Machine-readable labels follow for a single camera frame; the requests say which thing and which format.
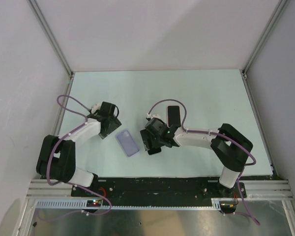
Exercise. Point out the aluminium frame post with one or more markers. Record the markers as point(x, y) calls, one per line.
point(33, 4)
point(269, 28)

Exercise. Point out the grey slotted cable duct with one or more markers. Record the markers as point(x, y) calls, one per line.
point(96, 204)

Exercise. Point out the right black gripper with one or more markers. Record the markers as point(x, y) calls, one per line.
point(146, 135)

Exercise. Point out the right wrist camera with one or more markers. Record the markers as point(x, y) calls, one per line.
point(150, 116)

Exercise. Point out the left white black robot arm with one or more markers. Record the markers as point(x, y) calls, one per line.
point(57, 158)

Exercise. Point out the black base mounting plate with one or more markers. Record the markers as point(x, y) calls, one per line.
point(164, 191)

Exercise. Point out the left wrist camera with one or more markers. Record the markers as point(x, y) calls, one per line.
point(95, 108)

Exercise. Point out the left aluminium frame post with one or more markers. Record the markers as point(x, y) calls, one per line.
point(33, 4)

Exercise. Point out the translucent purple phone case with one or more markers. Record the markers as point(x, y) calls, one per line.
point(127, 143)

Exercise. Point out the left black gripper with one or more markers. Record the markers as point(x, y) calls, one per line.
point(115, 124)

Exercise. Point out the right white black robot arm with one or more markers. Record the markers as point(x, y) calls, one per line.
point(229, 145)

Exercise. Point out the pink phone case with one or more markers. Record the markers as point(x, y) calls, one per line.
point(167, 115)

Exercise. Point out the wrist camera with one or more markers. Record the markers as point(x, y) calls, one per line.
point(150, 116)
point(95, 108)

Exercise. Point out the black smartphone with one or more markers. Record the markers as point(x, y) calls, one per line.
point(154, 151)
point(174, 115)

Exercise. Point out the right aluminium frame post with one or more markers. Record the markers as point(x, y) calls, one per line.
point(269, 28)

